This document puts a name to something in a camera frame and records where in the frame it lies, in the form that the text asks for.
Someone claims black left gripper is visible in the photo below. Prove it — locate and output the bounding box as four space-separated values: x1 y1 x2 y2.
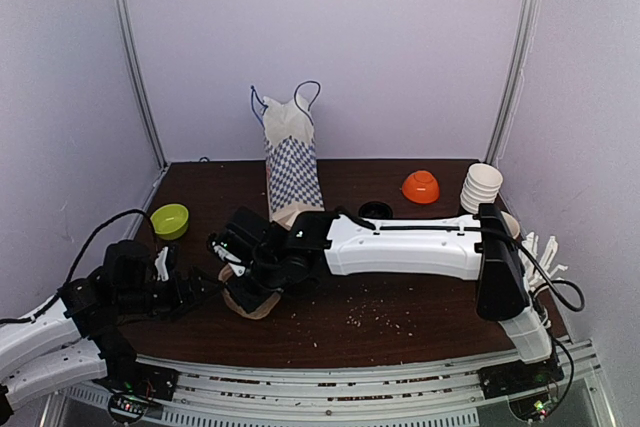
115 265 223 322

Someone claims cardboard cup carrier stack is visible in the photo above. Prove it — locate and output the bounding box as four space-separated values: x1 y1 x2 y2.
218 264 281 320

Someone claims blue checkered paper bag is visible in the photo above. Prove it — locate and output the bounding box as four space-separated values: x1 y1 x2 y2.
250 80 324 229

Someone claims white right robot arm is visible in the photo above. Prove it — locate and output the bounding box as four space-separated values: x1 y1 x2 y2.
208 203 585 389

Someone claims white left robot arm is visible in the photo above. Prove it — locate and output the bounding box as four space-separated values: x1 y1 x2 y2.
1 240 222 420

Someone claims green plastic bowl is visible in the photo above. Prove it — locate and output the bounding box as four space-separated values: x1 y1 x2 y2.
151 203 190 241

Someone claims black cup lid stack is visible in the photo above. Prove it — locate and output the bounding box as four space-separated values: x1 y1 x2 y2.
358 201 394 220

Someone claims orange plastic bowl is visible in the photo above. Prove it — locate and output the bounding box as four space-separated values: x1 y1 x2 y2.
401 170 440 205

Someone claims white paper cup stack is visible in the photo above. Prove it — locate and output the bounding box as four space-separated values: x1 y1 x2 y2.
460 163 504 214

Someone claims ceramic mug with coral print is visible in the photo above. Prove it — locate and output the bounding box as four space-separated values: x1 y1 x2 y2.
501 211 521 239

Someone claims metal front rail base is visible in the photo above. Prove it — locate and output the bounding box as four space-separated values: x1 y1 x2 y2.
49 339 616 427

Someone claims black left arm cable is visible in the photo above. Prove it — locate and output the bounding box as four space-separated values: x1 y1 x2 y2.
0 209 156 328

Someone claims left aluminium frame post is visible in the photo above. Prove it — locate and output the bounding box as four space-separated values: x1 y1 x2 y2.
114 0 168 171

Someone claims aluminium frame post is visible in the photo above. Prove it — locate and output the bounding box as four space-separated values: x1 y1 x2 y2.
485 0 540 166
114 0 168 171

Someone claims right aluminium frame post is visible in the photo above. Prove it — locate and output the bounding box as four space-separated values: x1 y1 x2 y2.
485 0 540 166

